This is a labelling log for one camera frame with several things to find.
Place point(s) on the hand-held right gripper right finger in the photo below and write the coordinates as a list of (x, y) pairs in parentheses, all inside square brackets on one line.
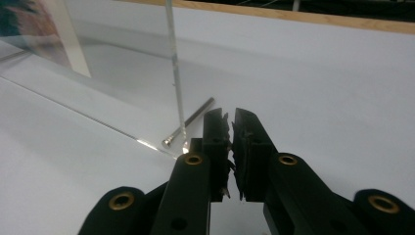
[(287, 192)]

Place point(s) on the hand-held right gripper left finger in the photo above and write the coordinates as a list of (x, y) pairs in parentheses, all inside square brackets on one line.
[(192, 192)]

